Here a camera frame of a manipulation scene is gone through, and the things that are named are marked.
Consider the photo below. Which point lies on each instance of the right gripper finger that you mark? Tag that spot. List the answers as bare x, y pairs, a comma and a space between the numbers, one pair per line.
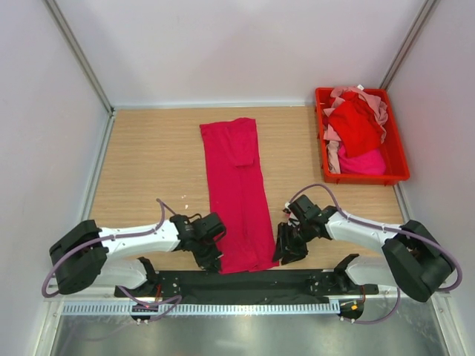
282, 253
293, 253

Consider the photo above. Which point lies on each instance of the right corner aluminium post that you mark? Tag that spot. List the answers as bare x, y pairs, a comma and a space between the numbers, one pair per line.
415, 30

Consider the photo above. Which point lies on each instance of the corner aluminium post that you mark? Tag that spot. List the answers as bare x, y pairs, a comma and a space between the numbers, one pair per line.
415, 30
78, 53

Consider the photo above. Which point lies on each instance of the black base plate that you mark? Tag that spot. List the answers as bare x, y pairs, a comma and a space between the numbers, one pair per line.
315, 282

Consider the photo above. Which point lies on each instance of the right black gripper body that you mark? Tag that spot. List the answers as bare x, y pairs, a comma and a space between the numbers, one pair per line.
301, 234

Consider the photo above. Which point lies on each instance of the red t shirt in bin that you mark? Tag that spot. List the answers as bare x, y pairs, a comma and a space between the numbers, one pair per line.
352, 122

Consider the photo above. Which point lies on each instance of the crimson t shirt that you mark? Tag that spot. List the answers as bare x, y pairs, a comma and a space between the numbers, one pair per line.
237, 195

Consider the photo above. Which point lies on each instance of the slotted cable duct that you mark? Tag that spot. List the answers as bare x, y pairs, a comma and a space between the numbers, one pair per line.
124, 307

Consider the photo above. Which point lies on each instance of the aluminium frame rail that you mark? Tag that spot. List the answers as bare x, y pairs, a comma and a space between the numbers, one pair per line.
201, 287

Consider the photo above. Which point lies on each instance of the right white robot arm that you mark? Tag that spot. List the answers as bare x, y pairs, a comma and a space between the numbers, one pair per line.
409, 258

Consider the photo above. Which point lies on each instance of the magenta t shirt in bin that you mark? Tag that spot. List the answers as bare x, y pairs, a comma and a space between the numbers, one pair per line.
370, 163

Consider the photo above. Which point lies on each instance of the red plastic bin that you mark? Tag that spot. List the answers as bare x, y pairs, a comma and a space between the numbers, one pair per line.
392, 149

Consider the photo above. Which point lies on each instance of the left corner aluminium post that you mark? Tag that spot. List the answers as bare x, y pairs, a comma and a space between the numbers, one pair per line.
78, 53

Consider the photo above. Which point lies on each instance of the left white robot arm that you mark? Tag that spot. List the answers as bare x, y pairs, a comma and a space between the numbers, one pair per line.
114, 257

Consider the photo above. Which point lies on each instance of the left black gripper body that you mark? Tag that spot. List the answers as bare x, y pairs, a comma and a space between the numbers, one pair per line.
206, 252

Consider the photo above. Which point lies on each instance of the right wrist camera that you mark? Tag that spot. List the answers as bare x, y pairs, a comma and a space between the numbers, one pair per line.
288, 208

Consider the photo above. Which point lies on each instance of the pink t shirt in bin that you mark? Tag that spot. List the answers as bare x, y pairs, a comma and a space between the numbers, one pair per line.
381, 114

